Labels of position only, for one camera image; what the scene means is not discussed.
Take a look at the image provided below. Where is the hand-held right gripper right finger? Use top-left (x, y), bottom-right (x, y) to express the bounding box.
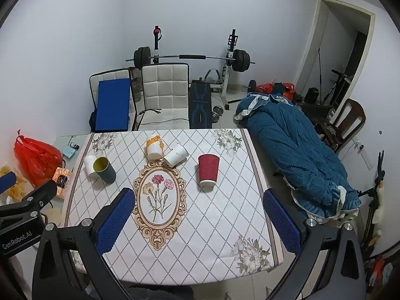
top-left (262, 188), bottom-right (367, 300)

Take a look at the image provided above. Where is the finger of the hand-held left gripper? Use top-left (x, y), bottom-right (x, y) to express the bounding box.
top-left (17, 179), bottom-right (59, 214)
top-left (0, 171), bottom-right (17, 195)

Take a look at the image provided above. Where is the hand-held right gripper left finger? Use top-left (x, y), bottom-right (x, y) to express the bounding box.
top-left (32, 187), bottom-right (136, 300)

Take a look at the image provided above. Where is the dark teal cup yellow inside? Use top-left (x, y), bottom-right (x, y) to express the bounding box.
top-left (94, 157), bottom-right (117, 183)

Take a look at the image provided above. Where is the plain white cup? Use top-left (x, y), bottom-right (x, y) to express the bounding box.
top-left (83, 154), bottom-right (101, 180)

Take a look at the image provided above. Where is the orange and white cup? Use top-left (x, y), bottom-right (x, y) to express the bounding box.
top-left (146, 134), bottom-right (165, 160)

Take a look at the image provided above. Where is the white speckled cup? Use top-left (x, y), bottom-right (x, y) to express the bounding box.
top-left (164, 144), bottom-right (189, 167)

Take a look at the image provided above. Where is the red ribbed paper cup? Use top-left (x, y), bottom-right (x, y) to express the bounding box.
top-left (198, 154), bottom-right (221, 189)

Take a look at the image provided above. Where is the yellow chips bag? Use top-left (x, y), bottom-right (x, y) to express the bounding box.
top-left (0, 162), bottom-right (32, 202)

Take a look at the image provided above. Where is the orange snack packet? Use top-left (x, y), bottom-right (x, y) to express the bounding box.
top-left (54, 168), bottom-right (72, 199)

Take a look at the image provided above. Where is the red plastic bag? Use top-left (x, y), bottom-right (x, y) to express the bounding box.
top-left (14, 129), bottom-right (63, 188)

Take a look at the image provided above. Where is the floral diamond pattern tablecloth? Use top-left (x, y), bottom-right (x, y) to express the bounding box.
top-left (64, 128), bottom-right (285, 286)

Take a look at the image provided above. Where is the blue quilted blanket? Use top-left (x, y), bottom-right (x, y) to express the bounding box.
top-left (234, 92), bottom-right (362, 220)

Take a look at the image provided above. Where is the dark cloth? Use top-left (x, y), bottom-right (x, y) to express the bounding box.
top-left (129, 284), bottom-right (195, 300)

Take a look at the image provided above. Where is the black stand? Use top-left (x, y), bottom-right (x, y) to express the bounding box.
top-left (359, 151), bottom-right (389, 252)

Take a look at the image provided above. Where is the dark wooden chair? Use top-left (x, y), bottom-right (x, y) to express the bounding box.
top-left (315, 98), bottom-right (366, 154)

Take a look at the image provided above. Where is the black cylinder speaker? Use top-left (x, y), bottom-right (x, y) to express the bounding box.
top-left (304, 87), bottom-right (320, 105)

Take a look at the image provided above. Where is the white quilted chair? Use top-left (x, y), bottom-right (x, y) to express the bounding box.
top-left (137, 63), bottom-right (191, 131)

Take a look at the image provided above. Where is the white squat rack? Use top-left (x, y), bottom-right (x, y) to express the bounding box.
top-left (151, 25), bottom-right (242, 111)

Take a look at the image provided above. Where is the barbell with black plates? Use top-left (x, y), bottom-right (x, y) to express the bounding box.
top-left (126, 47), bottom-right (255, 72)

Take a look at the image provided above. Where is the white padded chair black frame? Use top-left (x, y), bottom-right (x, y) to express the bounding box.
top-left (89, 68), bottom-right (139, 132)

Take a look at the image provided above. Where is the white door frame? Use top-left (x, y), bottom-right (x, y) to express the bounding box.
top-left (295, 0), bottom-right (376, 101)

